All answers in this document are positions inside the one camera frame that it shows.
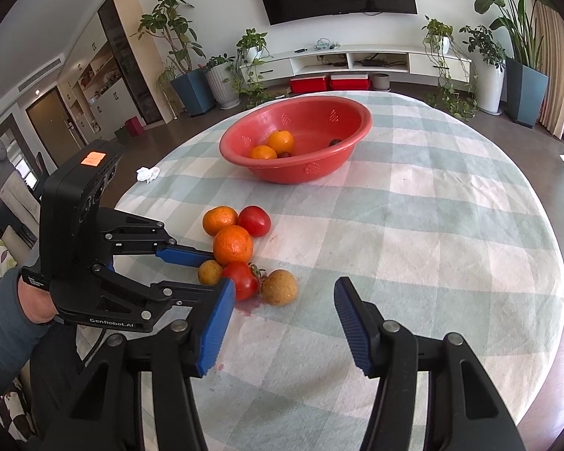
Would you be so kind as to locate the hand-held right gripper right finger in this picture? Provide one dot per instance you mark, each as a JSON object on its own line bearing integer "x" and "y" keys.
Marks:
{"x": 355, "y": 333}

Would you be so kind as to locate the person's left forearm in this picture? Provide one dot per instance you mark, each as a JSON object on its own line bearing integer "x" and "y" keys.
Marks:
{"x": 4, "y": 338}

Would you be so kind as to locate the orange mandarin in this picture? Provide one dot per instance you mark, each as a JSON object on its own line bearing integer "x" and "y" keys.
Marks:
{"x": 281, "y": 142}
{"x": 220, "y": 220}
{"x": 233, "y": 244}
{"x": 263, "y": 152}

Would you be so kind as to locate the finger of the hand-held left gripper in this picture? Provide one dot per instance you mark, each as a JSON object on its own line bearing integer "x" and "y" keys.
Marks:
{"x": 183, "y": 256}
{"x": 188, "y": 293}

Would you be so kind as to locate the crumpled white tissue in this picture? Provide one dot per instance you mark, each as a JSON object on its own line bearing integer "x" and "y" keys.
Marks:
{"x": 148, "y": 174}

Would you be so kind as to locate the trailing plant in white pot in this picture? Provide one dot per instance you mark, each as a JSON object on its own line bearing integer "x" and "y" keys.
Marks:
{"x": 437, "y": 30}
{"x": 253, "y": 42}

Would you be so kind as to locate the beige wall cabinet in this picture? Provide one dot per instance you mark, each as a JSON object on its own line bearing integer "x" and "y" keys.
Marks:
{"x": 103, "y": 94}

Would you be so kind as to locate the black set-top box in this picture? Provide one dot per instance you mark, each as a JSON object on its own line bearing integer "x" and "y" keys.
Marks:
{"x": 371, "y": 62}

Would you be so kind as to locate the plant in ribbed white pot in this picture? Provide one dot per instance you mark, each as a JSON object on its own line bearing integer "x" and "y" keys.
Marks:
{"x": 223, "y": 87}

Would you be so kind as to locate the white television cabinet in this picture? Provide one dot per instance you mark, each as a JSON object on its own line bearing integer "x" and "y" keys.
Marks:
{"x": 432, "y": 63}

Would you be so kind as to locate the black white checked cloth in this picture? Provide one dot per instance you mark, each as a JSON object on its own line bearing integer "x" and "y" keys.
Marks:
{"x": 14, "y": 413}

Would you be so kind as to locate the empty grey flower pot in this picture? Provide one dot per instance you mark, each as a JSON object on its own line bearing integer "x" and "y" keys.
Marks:
{"x": 381, "y": 82}

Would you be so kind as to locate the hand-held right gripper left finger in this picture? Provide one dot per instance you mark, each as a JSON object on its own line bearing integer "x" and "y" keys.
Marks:
{"x": 214, "y": 333}

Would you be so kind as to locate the red plastic bowl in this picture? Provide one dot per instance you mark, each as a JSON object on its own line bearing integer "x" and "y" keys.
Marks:
{"x": 301, "y": 164}

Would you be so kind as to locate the brown longan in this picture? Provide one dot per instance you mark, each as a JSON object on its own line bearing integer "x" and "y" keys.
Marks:
{"x": 279, "y": 287}
{"x": 210, "y": 272}

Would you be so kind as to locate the small red stool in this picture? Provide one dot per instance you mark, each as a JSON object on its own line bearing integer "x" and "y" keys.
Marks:
{"x": 134, "y": 128}

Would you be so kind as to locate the large-leaf plant in blue pot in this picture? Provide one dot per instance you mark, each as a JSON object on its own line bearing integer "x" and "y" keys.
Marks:
{"x": 524, "y": 94}

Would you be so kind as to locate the red tomato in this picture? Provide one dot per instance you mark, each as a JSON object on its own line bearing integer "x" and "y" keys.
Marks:
{"x": 242, "y": 282}
{"x": 254, "y": 221}

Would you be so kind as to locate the ceiling air vent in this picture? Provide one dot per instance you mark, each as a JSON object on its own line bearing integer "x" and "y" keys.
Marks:
{"x": 40, "y": 74}

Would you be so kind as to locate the tall plant in blue pot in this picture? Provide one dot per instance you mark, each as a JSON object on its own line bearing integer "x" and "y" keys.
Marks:
{"x": 192, "y": 94}

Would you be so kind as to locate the bushy plant in white pot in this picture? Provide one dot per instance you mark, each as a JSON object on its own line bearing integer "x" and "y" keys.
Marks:
{"x": 489, "y": 87}

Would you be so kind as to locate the person's left hand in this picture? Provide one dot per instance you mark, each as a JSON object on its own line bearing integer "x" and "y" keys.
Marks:
{"x": 35, "y": 300}

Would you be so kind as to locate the dark purple plum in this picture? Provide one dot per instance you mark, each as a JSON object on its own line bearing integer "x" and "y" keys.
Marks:
{"x": 335, "y": 142}
{"x": 285, "y": 154}

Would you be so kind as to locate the beige curtain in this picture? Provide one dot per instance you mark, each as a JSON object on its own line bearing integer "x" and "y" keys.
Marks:
{"x": 557, "y": 80}

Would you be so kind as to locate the brown wooden door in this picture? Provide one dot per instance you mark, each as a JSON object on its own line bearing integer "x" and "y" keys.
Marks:
{"x": 51, "y": 117}

